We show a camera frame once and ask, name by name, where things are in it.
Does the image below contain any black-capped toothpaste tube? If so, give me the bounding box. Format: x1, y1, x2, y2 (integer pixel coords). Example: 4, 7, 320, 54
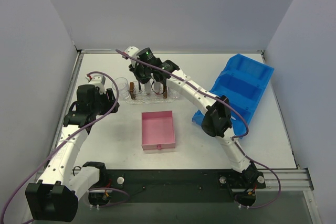
144, 81, 151, 95

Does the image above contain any red-capped toothpaste tube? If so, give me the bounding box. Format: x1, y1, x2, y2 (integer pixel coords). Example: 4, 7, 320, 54
152, 82, 161, 95

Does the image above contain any brown wooden holder block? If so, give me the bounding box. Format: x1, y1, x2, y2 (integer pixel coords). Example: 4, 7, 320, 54
163, 86, 167, 99
129, 82, 136, 100

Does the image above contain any clear plastic cup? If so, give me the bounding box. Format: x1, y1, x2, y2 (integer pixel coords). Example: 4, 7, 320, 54
113, 77, 130, 100

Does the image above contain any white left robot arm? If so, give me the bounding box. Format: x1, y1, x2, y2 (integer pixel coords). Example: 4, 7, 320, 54
25, 82, 119, 222

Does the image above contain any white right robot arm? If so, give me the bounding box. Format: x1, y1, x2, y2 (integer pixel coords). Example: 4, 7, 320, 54
122, 46, 265, 186

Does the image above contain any clear textured glass tray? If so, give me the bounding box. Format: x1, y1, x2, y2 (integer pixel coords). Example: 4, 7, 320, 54
125, 80, 180, 105

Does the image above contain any pink plastic drawer box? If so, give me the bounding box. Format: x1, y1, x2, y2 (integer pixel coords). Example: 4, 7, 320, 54
141, 111, 176, 151

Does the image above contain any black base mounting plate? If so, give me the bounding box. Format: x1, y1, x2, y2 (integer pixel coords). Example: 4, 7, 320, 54
76, 168, 267, 204

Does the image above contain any blue plastic bin organizer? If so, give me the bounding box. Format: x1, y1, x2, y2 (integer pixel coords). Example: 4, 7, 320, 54
191, 53, 275, 138

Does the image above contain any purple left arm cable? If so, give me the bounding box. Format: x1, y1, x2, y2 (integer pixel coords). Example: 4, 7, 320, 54
0, 71, 131, 224

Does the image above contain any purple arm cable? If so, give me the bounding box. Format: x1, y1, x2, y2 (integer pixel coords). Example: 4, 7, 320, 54
0, 71, 131, 224
115, 49, 283, 210

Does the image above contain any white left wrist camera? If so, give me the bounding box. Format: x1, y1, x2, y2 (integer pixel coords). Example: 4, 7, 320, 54
86, 74, 106, 93

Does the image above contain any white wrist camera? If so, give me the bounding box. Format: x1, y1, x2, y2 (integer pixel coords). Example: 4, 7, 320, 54
86, 74, 106, 93
122, 46, 140, 71

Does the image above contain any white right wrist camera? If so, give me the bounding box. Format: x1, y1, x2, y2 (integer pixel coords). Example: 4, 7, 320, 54
122, 46, 140, 71

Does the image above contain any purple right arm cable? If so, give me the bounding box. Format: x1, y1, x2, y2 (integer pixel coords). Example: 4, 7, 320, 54
115, 49, 283, 210

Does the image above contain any aluminium frame rail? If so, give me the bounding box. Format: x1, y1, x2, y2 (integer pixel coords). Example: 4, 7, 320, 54
31, 167, 314, 193

